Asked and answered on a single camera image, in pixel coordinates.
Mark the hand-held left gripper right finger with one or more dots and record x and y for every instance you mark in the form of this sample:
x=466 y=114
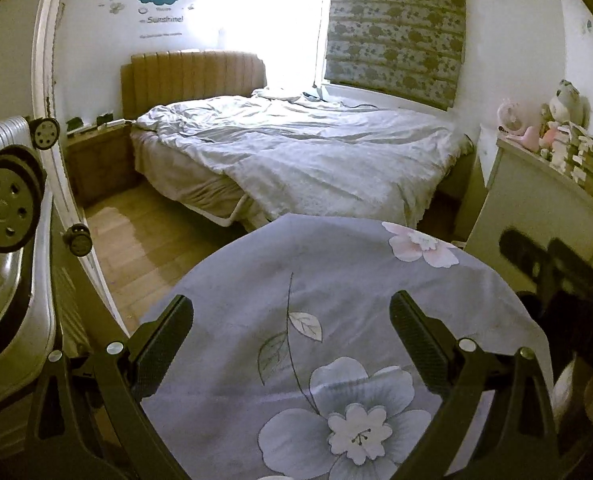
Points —
x=419 y=345

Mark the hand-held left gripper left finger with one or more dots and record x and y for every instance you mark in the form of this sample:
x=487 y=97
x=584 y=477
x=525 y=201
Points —
x=166 y=345

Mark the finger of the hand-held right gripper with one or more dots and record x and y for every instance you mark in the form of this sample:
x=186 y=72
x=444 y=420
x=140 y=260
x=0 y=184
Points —
x=524 y=255
x=581 y=275

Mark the white dresser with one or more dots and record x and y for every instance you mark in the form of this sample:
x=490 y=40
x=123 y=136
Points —
x=536 y=210

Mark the stack of books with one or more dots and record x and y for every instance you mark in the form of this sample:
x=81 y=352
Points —
x=591 y=165

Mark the pink plush toy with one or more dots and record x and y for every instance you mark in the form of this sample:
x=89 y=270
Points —
x=525 y=137

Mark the small pink white toy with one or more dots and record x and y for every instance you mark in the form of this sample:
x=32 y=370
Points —
x=550 y=137

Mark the floral grey tablecloth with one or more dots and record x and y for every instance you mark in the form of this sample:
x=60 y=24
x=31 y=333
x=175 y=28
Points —
x=276 y=270

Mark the white plush toy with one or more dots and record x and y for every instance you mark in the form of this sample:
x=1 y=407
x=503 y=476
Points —
x=569 y=102

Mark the silver ribbed suitcase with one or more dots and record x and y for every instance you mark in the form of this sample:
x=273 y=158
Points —
x=1 y=275

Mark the wooden nightstand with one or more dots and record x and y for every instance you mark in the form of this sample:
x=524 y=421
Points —
x=101 y=165

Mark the white duvet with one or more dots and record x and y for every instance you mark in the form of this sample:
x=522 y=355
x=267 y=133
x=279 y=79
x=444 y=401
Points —
x=301 y=160

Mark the floral window blind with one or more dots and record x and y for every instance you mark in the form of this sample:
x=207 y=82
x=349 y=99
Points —
x=396 y=30

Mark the brown upholstered bed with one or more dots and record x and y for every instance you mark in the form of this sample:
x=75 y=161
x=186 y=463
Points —
x=191 y=75

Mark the bright window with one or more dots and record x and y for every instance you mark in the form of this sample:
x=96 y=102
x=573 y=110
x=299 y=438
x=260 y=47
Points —
x=286 y=35

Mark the white door frame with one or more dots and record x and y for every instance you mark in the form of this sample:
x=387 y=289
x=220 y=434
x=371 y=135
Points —
x=46 y=60

